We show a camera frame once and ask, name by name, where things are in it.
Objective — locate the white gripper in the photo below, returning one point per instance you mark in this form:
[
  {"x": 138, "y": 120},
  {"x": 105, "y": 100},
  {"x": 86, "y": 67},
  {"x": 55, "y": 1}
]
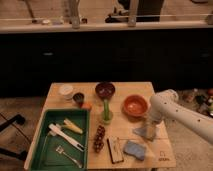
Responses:
[{"x": 153, "y": 119}]

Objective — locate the light blue towel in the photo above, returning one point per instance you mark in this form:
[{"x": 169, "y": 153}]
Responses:
[{"x": 141, "y": 132}]

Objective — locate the orange bowl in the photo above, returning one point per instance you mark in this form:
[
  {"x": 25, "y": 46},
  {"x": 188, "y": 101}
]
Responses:
[{"x": 135, "y": 106}]

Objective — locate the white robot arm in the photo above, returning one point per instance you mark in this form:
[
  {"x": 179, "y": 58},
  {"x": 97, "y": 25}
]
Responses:
[{"x": 165, "y": 104}]

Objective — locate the dark purple bowl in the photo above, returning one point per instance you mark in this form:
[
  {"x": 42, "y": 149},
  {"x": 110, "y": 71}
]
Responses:
[{"x": 105, "y": 90}]

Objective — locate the blue folded cloth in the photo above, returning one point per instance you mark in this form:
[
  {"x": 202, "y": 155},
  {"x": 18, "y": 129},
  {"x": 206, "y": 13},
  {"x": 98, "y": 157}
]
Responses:
[{"x": 134, "y": 149}]

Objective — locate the brown grape bunch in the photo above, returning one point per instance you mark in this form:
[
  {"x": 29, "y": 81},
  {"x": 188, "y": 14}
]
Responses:
[{"x": 98, "y": 139}]

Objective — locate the orange fruit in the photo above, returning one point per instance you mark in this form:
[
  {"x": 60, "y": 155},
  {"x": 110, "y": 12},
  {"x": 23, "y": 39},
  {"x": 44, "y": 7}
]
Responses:
[{"x": 87, "y": 106}]

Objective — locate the small dark cup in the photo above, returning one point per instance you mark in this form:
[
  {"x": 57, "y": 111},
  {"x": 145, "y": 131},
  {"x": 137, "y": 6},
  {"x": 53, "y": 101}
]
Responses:
[{"x": 78, "y": 98}]

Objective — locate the yellow corn cob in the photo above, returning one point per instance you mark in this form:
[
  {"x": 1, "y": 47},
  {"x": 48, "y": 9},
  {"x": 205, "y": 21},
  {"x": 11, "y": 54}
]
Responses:
[{"x": 72, "y": 126}]

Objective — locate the white cup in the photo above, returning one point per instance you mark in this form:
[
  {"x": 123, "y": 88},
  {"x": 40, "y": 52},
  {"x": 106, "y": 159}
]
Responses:
[{"x": 66, "y": 91}]

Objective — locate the silver fork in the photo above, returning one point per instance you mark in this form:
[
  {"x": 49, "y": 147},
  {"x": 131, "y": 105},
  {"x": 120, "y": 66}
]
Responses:
[{"x": 61, "y": 151}]

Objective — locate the green plastic tray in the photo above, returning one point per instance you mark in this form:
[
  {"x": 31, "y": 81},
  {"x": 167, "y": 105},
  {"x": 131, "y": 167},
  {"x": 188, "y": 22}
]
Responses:
[{"x": 44, "y": 156}]

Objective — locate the black chair base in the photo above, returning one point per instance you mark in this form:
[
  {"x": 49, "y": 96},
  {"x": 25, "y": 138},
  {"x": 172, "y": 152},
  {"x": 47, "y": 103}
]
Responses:
[{"x": 9, "y": 130}]

